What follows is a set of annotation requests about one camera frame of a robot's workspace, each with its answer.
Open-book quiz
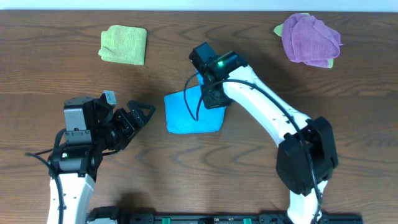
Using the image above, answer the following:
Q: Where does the blue cloth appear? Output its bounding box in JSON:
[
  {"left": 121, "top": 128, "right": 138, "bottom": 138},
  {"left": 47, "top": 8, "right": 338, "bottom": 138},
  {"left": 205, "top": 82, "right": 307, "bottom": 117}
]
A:
[{"left": 164, "top": 91, "right": 226, "bottom": 134}]

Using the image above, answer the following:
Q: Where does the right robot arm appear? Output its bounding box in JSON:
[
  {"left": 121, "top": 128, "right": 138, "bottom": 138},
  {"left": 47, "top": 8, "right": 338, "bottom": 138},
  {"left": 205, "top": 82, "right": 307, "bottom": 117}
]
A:
[{"left": 190, "top": 50, "right": 338, "bottom": 223}]

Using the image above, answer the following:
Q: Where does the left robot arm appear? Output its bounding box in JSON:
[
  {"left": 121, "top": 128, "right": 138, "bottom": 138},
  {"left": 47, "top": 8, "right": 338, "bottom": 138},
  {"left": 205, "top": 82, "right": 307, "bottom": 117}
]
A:
[{"left": 47, "top": 91, "right": 155, "bottom": 223}]

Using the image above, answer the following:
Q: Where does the folded green cloth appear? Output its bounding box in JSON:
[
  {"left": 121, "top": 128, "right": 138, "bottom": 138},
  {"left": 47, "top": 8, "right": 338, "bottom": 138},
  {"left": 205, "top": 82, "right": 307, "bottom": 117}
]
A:
[{"left": 98, "top": 25, "right": 147, "bottom": 65}]

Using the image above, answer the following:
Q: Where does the green cloth under pile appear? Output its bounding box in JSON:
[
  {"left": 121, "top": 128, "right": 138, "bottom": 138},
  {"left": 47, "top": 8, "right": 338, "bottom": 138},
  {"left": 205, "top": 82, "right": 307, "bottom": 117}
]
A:
[{"left": 273, "top": 12, "right": 335, "bottom": 69}]

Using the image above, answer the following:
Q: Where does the purple cloth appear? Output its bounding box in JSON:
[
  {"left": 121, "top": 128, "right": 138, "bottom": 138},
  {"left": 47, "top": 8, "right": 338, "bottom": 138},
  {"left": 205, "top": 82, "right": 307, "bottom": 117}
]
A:
[{"left": 281, "top": 12, "right": 344, "bottom": 68}]

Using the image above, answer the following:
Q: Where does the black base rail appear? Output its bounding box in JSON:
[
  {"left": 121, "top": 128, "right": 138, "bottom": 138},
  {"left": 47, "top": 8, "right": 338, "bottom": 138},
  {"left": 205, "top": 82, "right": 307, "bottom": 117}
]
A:
[{"left": 85, "top": 205, "right": 364, "bottom": 224}]

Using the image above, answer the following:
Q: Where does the left black cable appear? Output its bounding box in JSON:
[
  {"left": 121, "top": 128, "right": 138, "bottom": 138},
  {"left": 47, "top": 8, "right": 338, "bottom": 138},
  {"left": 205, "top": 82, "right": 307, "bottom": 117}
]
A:
[{"left": 24, "top": 129, "right": 119, "bottom": 224}]

